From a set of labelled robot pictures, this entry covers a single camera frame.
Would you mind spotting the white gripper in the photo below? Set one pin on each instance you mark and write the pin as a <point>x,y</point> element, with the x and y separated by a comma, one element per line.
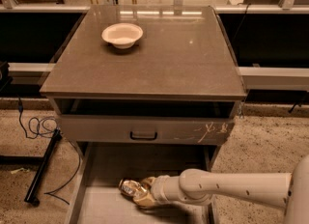
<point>159,187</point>

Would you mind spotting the crushed orange can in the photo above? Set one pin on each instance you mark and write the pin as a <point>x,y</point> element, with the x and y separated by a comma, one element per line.
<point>129,187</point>

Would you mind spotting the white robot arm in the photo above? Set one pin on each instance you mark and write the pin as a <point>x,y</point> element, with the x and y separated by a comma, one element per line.
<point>289,191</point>

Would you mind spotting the open middle drawer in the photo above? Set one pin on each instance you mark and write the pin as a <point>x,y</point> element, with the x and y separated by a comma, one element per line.
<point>98,200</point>

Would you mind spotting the grey drawer cabinet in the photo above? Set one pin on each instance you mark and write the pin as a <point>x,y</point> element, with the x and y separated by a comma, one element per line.
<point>182,67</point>

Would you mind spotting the black metal bar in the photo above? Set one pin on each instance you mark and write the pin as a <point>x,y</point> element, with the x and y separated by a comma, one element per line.
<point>31,195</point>

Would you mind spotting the white paper bowl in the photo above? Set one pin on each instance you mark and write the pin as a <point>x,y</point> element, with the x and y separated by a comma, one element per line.
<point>122,35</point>

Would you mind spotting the black drawer handle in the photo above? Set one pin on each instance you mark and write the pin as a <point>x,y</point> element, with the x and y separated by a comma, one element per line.
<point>142,137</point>

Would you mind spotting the top drawer with handle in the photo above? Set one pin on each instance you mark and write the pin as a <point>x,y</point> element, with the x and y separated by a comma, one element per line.
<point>112,129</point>

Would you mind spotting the white metal rail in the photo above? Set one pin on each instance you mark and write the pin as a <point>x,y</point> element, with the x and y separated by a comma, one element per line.
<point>254,78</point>

